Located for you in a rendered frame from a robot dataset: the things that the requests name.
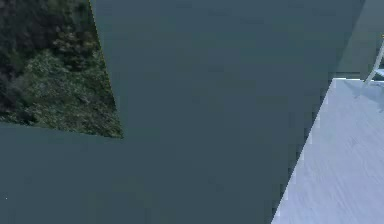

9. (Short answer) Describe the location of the white chair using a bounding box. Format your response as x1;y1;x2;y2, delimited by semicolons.
363;33;384;85

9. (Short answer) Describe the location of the green landscape wall picture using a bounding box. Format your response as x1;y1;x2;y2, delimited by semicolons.
0;0;125;140

